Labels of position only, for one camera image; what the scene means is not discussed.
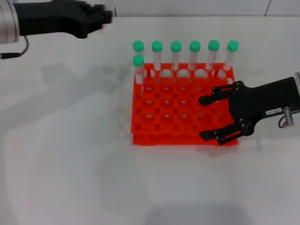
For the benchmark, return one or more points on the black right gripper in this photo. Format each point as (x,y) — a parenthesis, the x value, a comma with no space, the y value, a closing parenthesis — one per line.
(253,103)

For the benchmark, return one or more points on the orange plastic test tube rack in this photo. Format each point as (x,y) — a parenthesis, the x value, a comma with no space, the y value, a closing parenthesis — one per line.
(174,102)

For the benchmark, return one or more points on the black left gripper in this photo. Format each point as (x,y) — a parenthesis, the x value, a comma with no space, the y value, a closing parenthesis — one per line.
(54,18)

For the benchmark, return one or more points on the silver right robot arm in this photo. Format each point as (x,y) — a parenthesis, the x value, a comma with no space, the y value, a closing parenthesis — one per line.
(297,82)

